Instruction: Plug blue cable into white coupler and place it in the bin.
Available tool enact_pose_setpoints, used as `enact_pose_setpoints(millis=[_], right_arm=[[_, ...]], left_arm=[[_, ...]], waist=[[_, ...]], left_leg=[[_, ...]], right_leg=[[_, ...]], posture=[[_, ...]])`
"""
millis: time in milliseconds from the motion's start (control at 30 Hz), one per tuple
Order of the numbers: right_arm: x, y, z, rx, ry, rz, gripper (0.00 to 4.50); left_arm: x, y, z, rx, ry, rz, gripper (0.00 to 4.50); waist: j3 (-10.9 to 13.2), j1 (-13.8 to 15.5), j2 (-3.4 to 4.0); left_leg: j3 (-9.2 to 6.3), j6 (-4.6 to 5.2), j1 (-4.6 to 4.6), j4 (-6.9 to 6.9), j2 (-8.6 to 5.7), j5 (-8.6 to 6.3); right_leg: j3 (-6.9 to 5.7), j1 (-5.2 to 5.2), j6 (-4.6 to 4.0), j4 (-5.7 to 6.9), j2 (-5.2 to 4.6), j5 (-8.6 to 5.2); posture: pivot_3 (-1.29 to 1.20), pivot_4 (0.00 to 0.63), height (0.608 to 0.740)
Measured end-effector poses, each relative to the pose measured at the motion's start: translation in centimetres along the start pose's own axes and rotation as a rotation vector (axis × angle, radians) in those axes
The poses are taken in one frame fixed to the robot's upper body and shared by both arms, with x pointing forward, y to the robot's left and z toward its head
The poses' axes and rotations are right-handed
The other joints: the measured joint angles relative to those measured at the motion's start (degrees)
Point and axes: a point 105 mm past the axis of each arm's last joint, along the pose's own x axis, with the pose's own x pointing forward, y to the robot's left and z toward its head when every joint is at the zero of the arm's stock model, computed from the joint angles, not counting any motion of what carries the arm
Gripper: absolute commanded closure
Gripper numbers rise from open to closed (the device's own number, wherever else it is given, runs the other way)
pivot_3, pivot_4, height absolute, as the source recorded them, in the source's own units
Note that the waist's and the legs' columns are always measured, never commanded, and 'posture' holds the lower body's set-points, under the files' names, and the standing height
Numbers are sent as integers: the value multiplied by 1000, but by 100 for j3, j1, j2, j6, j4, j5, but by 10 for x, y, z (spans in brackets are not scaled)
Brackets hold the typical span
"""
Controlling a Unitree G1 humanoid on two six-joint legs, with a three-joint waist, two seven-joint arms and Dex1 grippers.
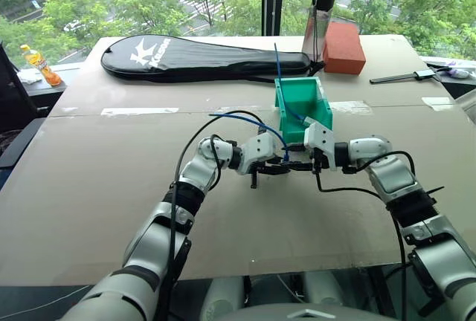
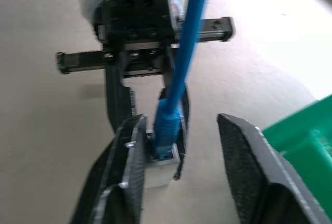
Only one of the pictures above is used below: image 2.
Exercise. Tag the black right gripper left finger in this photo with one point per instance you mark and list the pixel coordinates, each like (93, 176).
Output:
(116, 172)

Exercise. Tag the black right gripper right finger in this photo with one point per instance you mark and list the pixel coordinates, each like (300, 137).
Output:
(249, 172)

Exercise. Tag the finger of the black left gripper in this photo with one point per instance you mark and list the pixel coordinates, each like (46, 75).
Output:
(118, 99)
(186, 120)

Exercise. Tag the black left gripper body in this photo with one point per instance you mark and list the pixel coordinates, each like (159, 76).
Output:
(135, 27)

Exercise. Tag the white coupler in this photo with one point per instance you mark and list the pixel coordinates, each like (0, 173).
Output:
(158, 174)

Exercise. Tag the green plastic bin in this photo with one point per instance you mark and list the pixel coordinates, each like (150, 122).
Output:
(306, 136)

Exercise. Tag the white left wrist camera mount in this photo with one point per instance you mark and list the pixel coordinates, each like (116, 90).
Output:
(89, 3)

